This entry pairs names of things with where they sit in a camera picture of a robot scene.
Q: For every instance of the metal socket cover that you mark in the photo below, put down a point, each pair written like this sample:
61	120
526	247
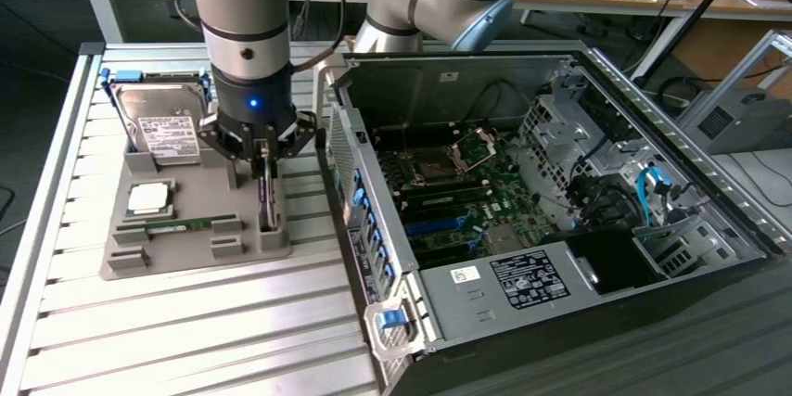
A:
473	150

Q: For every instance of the blue slot retainer strip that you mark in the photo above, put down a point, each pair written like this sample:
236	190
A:
357	196

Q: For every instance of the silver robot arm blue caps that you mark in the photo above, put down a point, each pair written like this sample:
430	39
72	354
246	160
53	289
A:
241	6

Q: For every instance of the aluminium profile frame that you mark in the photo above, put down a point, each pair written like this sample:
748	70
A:
752	62

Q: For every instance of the white case label sticker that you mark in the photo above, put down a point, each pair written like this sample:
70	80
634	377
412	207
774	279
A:
448	77

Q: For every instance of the blue expansion slot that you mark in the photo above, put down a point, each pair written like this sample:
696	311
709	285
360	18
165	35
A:
433	226

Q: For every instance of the black tripod pole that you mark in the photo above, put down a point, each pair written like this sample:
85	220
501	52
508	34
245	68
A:
692	20

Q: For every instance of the silver CPU chip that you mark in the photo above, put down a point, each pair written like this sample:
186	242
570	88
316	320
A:
148	196

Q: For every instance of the open black PC case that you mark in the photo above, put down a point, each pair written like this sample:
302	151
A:
382	90

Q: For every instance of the green motherboard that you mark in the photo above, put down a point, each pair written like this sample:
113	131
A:
494	182

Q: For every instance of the grey chipset heatsink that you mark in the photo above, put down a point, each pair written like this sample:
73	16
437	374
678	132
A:
504	238

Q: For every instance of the grey power supply unit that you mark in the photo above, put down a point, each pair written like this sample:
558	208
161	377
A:
469	303

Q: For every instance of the grey plastic parts rack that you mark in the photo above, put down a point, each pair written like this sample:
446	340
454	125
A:
185	252

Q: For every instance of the black RAM slot bank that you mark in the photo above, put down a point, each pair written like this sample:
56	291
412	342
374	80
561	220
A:
414	136
438	199

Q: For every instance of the green RAM stick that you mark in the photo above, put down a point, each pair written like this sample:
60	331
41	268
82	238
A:
178	225

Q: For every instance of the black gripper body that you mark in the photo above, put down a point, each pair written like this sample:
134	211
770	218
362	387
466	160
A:
253	99

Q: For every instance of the grey computer tower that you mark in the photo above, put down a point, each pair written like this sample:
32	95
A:
742	127

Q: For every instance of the perforated metal drive cage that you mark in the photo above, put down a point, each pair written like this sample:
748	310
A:
556	136

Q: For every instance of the blue plastic disk carrier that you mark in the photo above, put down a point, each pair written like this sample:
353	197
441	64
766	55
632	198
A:
126	76

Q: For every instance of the grey metal disk bay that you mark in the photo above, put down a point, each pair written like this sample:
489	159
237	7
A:
693	247

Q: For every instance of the blue case latch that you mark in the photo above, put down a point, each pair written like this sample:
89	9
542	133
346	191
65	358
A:
389	319

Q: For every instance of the silver hard disk white label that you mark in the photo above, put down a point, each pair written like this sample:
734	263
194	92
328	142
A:
166	131

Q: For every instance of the graphics card with metal bracket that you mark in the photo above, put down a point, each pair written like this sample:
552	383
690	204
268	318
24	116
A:
269	201

